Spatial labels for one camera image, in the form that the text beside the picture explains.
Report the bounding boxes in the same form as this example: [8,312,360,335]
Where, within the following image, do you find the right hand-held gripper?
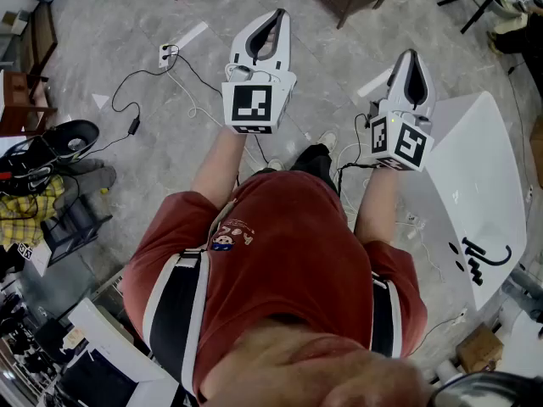
[367,49,438,173]

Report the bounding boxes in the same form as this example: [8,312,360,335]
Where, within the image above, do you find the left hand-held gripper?
[221,8,298,136]

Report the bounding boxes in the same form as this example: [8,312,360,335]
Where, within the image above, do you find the person's right forearm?
[354,166,400,245]

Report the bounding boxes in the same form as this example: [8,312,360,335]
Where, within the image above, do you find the person's left forearm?
[190,124,249,209]

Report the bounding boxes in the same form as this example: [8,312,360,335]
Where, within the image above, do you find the person's left hand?
[257,35,277,59]

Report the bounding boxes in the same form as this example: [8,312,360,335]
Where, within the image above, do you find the white power strip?
[159,43,180,70]

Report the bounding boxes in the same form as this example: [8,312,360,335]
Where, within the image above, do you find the white table black hook print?
[423,91,529,312]

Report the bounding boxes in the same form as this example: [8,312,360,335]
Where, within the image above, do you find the person's black trousers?
[258,142,341,197]

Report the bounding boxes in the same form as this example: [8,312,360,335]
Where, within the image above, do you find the grey chair black legs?
[436,0,517,36]

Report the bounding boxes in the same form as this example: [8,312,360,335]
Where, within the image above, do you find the brown cardboard box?
[456,323,505,373]
[529,114,543,177]

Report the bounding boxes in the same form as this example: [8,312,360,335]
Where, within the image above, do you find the person's red t-shirt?
[120,170,429,404]

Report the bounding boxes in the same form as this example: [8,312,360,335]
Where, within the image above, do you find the grey cloth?
[53,158,118,211]

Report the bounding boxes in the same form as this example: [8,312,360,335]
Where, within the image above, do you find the brown wooden bench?
[19,1,59,76]

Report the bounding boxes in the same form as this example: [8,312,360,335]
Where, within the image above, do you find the brown wooden stool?
[0,69,59,137]

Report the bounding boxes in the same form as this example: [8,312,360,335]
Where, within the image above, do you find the black white headset gear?
[0,136,59,197]

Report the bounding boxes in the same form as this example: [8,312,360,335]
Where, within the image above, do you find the black metal stool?
[40,197,114,267]

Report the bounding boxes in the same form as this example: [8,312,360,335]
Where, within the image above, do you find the yellow plaid shirt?
[0,175,65,248]

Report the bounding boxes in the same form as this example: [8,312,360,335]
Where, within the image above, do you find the person's face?
[198,322,432,407]

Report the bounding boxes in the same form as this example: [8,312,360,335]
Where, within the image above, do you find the white box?
[16,242,52,277]

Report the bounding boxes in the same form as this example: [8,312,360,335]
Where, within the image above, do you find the white shelf unit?
[67,297,182,407]

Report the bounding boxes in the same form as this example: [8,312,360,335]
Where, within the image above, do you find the long black cable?
[176,53,271,164]

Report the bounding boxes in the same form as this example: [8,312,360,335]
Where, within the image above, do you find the white floor cable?
[165,68,224,126]

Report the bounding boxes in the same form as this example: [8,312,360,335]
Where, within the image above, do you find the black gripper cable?
[337,113,381,186]

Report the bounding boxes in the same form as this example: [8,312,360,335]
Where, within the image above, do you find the black adapter cable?
[53,64,171,160]

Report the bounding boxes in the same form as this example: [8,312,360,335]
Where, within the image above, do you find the black white-edged harness strap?
[368,271,403,360]
[142,248,211,398]

